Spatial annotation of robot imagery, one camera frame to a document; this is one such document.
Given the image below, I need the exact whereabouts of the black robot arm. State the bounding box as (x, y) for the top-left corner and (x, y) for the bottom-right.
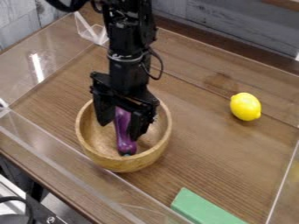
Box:
(46, 0), (161, 140)

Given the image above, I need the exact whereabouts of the black cable lower left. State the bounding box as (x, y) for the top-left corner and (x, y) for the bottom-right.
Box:
(0, 195), (37, 224)

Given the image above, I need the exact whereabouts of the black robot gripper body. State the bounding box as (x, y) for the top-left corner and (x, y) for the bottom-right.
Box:
(90, 55), (161, 113)

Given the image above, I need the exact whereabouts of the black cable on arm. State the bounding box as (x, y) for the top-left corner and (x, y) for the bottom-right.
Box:
(141, 47), (165, 81)

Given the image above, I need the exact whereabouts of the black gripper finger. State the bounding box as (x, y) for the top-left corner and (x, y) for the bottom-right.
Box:
(94, 95), (117, 126)
(129, 110), (157, 141)

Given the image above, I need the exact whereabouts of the clear acrylic corner bracket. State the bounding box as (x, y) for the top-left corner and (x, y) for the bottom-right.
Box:
(74, 11), (109, 46)

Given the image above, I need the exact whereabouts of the purple toy eggplant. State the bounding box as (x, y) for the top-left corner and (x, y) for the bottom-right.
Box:
(115, 108), (137, 156)

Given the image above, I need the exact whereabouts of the yellow lemon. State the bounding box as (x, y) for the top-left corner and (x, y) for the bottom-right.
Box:
(230, 93), (262, 122)

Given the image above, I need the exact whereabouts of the green rectangular block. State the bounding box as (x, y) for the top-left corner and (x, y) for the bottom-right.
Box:
(171, 187), (247, 224)

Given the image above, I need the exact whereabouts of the brown wooden bowl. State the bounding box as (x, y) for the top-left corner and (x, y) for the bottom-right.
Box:
(75, 101), (174, 172)

